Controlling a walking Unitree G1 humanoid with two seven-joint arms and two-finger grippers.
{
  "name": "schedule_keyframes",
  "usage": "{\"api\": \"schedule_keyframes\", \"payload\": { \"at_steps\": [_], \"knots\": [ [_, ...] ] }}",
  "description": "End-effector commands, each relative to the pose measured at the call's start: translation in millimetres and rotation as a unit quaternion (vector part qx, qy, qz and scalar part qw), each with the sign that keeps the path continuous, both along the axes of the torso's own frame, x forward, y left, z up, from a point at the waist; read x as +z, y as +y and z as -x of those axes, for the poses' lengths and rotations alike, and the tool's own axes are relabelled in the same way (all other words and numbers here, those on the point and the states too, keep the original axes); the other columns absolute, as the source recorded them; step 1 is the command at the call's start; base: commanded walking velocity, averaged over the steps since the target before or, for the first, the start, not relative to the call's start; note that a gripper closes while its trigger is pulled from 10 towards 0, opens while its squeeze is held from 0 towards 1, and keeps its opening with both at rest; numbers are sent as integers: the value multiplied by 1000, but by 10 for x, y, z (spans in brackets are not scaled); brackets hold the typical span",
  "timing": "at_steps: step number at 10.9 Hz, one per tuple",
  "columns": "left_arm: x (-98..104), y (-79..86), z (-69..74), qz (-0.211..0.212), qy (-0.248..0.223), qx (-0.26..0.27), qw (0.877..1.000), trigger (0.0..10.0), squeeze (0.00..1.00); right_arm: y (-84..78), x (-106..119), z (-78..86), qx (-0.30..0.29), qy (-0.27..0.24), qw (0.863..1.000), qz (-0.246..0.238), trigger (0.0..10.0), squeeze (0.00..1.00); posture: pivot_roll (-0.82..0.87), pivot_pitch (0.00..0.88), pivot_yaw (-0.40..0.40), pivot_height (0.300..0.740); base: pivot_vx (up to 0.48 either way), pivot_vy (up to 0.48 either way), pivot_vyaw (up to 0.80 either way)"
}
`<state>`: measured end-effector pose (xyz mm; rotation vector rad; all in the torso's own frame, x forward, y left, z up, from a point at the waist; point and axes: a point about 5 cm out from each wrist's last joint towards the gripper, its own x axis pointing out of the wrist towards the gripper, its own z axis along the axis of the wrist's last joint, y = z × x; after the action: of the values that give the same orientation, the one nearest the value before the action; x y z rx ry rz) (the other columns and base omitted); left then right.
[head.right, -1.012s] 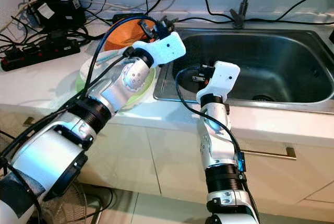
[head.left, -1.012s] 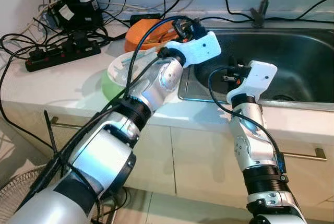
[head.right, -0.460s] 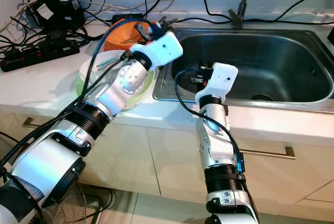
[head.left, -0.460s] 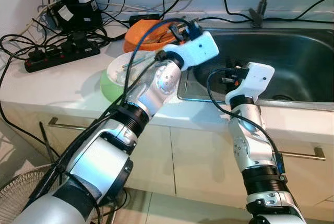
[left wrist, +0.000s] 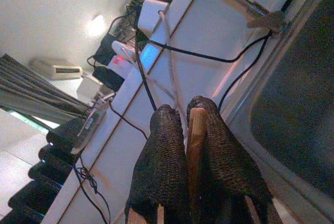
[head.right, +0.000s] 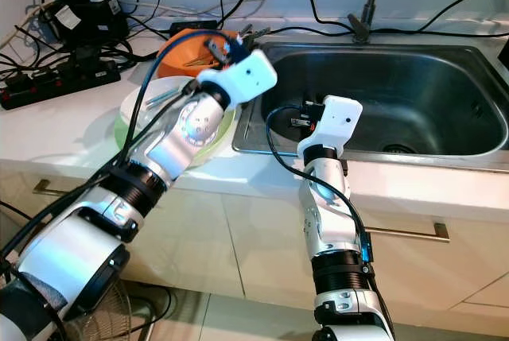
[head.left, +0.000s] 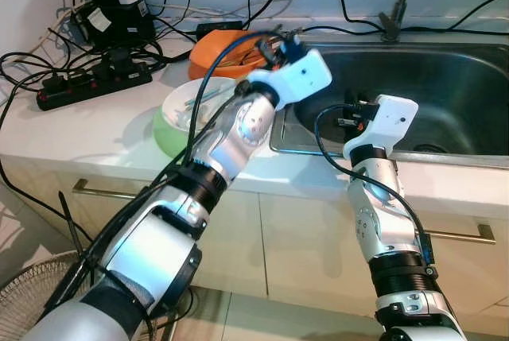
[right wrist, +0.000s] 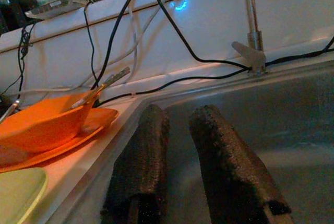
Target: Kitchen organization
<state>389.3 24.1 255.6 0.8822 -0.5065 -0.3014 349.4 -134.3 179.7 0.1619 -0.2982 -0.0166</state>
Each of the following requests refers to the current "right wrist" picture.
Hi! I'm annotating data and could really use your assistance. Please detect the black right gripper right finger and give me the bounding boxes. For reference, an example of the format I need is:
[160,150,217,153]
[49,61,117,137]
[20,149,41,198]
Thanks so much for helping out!
[188,104,293,224]

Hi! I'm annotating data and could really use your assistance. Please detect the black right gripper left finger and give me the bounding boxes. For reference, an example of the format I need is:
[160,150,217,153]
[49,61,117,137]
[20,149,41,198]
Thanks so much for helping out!
[100,103,171,224]

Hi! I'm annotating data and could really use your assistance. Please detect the light green plate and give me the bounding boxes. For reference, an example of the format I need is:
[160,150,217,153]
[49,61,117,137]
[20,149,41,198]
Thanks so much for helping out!
[0,168,50,224]

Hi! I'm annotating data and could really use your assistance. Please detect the silver metal fork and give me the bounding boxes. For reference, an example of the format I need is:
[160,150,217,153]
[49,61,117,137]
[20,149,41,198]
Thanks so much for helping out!
[0,100,21,124]

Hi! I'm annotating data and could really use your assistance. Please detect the orange plate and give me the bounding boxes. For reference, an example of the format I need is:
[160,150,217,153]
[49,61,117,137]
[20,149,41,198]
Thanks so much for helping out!
[0,107,120,174]

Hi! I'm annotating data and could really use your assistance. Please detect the stainless steel sink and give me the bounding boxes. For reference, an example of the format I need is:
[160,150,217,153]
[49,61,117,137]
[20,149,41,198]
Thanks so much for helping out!
[66,59,334,224]

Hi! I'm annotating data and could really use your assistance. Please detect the orange bowl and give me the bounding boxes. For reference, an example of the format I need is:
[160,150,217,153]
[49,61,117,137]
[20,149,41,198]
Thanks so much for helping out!
[0,90,102,155]

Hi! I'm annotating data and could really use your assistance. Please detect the steel faucet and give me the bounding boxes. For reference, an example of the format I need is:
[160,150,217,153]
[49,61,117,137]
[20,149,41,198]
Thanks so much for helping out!
[231,0,269,78]

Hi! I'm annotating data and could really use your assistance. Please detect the white flat electronic box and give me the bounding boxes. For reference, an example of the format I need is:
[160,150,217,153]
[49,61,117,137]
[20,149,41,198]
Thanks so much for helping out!
[24,0,89,20]

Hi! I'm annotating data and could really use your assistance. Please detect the black bulky object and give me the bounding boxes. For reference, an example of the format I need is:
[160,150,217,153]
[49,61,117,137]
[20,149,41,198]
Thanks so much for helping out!
[0,0,41,36]

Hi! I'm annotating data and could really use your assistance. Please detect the silver-handled cutlery piece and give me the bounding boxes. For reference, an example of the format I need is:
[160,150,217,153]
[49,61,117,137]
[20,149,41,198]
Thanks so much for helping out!
[86,74,121,99]
[69,66,131,110]

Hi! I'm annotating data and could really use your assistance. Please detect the black power cable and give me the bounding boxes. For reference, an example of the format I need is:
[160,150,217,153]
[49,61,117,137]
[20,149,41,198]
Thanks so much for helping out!
[98,68,248,104]
[152,0,334,69]
[90,0,154,90]

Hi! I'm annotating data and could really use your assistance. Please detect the thin black cable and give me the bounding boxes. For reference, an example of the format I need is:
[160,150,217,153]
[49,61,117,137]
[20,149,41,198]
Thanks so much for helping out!
[69,0,100,86]

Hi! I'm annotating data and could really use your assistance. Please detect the black tangled cable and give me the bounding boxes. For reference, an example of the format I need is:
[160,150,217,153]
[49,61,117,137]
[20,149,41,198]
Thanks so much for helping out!
[15,21,36,99]

